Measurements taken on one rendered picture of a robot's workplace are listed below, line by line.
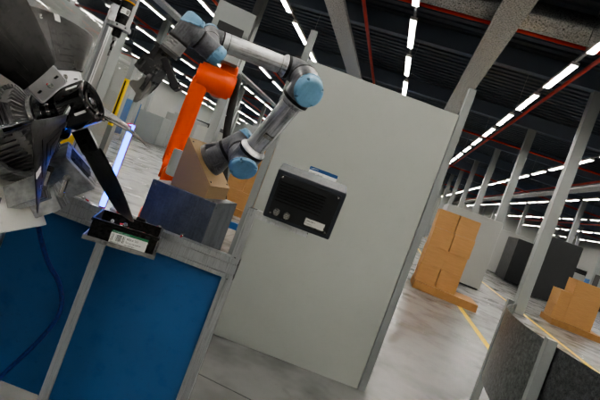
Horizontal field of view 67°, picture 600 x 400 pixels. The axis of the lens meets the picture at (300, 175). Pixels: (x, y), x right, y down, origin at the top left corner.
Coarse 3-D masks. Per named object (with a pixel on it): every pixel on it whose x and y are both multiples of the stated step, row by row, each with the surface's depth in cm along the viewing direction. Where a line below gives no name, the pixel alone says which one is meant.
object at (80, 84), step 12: (72, 84) 120; (84, 84) 122; (60, 96) 119; (72, 96) 118; (84, 96) 121; (96, 96) 128; (36, 108) 117; (48, 108) 120; (60, 108) 118; (72, 108) 118; (84, 108) 119; (96, 108) 126; (72, 120) 120; (84, 120) 121; (96, 120) 123
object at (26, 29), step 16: (0, 0) 101; (16, 0) 105; (0, 16) 102; (16, 16) 105; (32, 16) 109; (0, 32) 102; (16, 32) 105; (32, 32) 109; (0, 48) 103; (16, 48) 106; (32, 48) 110; (48, 48) 113; (0, 64) 105; (16, 64) 108; (32, 64) 111; (48, 64) 114; (16, 80) 109; (32, 80) 112
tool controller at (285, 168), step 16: (288, 176) 162; (304, 176) 164; (320, 176) 171; (272, 192) 164; (288, 192) 163; (304, 192) 162; (320, 192) 162; (336, 192) 161; (272, 208) 165; (288, 208) 164; (304, 208) 164; (320, 208) 163; (336, 208) 162; (288, 224) 166; (304, 224) 165; (320, 224) 164
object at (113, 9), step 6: (108, 0) 131; (114, 0) 130; (120, 0) 131; (114, 6) 131; (108, 12) 132; (114, 12) 131; (108, 18) 131; (114, 18) 131; (108, 24) 132; (114, 24) 130; (120, 24) 131; (126, 30) 132
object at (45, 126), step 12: (36, 120) 93; (48, 120) 99; (60, 120) 106; (36, 132) 93; (48, 132) 99; (60, 132) 109; (36, 144) 93; (48, 144) 100; (36, 156) 94; (48, 156) 102; (36, 168) 95; (36, 180) 96; (36, 192) 97; (36, 204) 99
